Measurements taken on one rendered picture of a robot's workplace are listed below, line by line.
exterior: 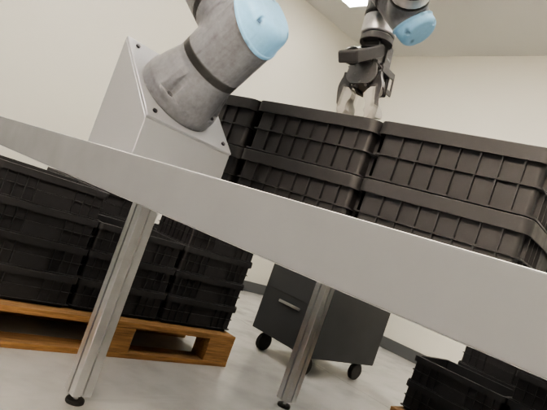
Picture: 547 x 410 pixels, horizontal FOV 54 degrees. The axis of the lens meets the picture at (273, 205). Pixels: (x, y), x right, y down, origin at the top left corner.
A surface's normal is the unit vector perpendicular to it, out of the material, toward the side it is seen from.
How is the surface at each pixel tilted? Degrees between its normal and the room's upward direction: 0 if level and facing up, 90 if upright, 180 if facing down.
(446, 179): 90
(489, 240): 90
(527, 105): 90
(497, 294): 90
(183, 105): 111
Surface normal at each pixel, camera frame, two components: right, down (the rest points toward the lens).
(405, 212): -0.56, -0.23
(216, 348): 0.65, 0.20
